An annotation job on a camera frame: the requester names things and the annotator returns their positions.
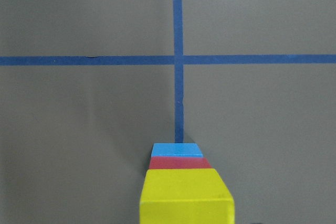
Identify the yellow wooden block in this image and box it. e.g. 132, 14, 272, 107
139, 168, 235, 223

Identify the red wooden block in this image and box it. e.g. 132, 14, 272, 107
149, 156, 212, 169

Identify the blue wooden block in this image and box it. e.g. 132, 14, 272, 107
151, 143, 203, 157

